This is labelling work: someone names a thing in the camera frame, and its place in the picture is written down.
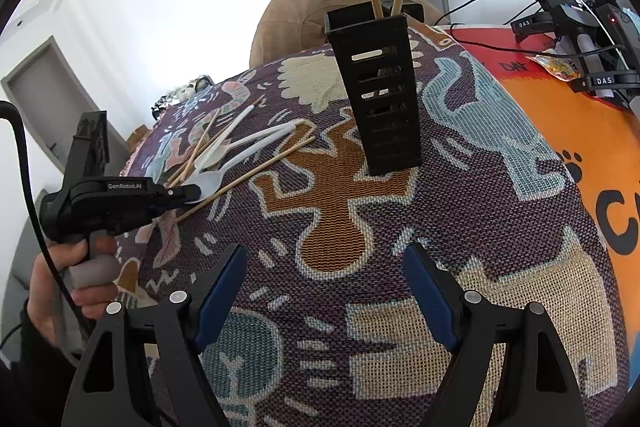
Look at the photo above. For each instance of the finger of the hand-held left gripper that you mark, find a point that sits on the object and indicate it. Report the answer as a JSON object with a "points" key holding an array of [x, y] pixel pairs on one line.
{"points": [[162, 210], [185, 194]]}

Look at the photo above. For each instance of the grey cabinet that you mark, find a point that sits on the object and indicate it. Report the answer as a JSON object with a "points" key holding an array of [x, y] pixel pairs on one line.
{"points": [[45, 92]]}

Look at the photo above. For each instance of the white plastic cutlery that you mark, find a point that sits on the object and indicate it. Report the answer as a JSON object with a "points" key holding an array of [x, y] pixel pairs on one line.
{"points": [[200, 186]]}

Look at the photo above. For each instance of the person's left hand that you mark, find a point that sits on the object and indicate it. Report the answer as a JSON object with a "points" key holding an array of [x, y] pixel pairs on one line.
{"points": [[50, 287]]}

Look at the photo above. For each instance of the printed woven blanket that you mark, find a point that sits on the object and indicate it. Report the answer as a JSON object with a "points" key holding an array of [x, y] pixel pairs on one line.
{"points": [[325, 307]]}

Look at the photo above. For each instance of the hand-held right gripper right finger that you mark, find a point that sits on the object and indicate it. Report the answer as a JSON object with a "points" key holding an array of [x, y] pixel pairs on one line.
{"points": [[430, 297]]}

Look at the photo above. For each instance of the colourful snack packet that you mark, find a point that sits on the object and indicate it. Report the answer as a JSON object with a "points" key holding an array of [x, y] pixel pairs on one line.
{"points": [[557, 66]]}

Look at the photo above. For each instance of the black white patterned object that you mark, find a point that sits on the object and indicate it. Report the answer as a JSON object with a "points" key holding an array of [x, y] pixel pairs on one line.
{"points": [[180, 97]]}

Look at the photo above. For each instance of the tan chair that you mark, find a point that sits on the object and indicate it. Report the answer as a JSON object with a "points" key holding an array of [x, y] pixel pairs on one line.
{"points": [[300, 12]]}

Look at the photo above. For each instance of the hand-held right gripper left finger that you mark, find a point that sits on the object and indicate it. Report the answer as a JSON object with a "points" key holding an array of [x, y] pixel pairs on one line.
{"points": [[220, 302]]}

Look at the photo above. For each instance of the orange cat mat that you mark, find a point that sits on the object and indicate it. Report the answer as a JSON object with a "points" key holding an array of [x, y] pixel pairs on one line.
{"points": [[575, 132]]}

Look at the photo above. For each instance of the black slotted utensil holder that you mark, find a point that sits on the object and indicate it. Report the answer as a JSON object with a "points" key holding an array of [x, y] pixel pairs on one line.
{"points": [[385, 97]]}

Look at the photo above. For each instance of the white plastic spoon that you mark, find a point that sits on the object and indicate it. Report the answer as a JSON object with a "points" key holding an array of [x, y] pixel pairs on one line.
{"points": [[227, 134]]}

